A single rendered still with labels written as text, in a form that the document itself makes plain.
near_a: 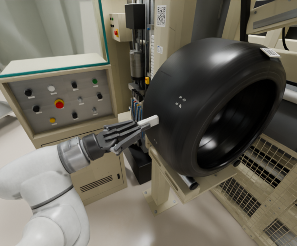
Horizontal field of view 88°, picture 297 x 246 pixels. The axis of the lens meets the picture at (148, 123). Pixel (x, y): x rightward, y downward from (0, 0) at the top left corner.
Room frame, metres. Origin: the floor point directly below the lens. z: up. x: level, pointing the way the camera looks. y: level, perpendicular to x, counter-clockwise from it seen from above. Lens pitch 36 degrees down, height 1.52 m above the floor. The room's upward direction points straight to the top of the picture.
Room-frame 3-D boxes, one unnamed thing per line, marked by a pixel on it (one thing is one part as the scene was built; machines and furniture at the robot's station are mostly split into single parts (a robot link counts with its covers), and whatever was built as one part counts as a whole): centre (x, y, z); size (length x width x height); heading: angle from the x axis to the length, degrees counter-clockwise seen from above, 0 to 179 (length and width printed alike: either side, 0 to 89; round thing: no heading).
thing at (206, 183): (0.61, -0.25, 0.80); 0.37 x 0.36 x 0.02; 117
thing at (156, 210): (0.83, -0.11, 0.01); 0.27 x 0.27 x 0.02; 27
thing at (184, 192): (0.54, -0.12, 0.84); 0.36 x 0.09 x 0.06; 27
